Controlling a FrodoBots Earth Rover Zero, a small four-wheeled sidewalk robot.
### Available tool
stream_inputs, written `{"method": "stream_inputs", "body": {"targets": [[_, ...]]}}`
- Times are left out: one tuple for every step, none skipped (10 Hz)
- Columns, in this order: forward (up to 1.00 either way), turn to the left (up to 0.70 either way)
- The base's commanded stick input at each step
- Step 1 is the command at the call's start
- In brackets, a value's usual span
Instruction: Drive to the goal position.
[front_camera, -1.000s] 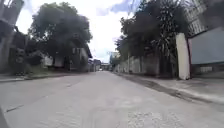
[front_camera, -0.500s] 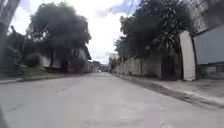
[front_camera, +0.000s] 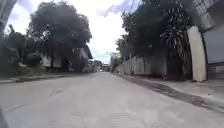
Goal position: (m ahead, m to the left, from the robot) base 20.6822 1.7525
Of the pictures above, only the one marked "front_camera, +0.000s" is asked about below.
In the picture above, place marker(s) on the house behind tree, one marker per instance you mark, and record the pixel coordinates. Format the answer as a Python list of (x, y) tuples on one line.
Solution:
[(81, 55)]

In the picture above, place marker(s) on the grey concrete road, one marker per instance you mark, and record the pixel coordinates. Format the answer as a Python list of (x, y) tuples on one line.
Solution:
[(100, 103)]

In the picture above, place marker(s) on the row of trees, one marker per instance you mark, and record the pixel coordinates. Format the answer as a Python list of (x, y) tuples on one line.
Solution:
[(150, 26)]

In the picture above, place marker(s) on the large dark tree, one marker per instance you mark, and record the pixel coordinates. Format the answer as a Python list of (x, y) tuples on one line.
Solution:
[(60, 23)]

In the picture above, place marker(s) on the overgrown roadside verge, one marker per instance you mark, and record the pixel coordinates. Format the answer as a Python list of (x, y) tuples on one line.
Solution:
[(33, 77)]

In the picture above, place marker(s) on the white concrete pillar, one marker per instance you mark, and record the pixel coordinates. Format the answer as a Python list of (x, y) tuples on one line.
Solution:
[(197, 56)]

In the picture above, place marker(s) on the grey concrete pavement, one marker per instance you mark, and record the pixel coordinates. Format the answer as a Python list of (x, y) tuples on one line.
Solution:
[(200, 88)]

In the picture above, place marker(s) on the bushes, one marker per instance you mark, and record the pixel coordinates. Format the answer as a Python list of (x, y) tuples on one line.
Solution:
[(15, 53)]

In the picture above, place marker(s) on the grey metal gate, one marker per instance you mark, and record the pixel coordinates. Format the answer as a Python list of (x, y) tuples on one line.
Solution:
[(215, 46)]

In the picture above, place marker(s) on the grey block building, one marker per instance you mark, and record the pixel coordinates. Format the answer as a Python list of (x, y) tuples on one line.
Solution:
[(204, 13)]

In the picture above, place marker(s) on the weathered grey wall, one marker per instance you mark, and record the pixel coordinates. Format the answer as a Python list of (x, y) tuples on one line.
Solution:
[(140, 65)]

